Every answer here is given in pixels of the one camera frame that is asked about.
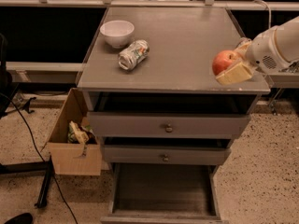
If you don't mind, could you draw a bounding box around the clear plastic water bottle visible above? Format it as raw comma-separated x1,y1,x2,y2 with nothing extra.
235,37,251,49

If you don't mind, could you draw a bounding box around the black shoe tip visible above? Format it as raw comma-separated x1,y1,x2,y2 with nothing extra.
5,213,33,224

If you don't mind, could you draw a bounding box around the grey drawer cabinet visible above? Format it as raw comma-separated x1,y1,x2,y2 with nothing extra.
76,6,271,224

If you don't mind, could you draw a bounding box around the red apple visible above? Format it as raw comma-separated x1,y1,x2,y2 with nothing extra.
212,50,240,76

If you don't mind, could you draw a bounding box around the black stand base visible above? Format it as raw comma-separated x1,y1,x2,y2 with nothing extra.
0,159,54,209

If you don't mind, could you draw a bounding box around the crushed aluminium can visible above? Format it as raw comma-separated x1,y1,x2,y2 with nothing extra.
118,40,150,71

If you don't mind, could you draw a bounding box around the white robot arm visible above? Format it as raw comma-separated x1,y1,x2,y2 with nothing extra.
212,17,299,85

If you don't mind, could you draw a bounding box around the white hanging cable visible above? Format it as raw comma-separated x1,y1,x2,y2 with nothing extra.
252,0,273,30

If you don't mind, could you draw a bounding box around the cardboard box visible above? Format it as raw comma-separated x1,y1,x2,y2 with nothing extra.
47,89,102,175

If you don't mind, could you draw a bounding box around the grey top drawer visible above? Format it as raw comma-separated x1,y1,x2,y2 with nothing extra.
87,112,250,139

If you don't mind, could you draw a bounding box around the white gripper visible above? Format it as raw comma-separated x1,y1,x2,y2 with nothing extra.
216,25,291,85

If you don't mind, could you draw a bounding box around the grey open bottom drawer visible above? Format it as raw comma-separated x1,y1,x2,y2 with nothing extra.
101,163,229,224

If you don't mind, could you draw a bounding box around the grey middle drawer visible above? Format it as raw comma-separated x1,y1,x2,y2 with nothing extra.
102,146,231,165

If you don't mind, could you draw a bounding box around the crumpled snack bag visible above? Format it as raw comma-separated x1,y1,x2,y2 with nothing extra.
67,121,96,145

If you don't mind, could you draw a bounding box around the white ceramic bowl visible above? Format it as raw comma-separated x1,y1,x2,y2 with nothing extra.
100,21,135,49

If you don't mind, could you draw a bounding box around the black floor cable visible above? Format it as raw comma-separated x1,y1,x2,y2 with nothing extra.
0,91,79,224

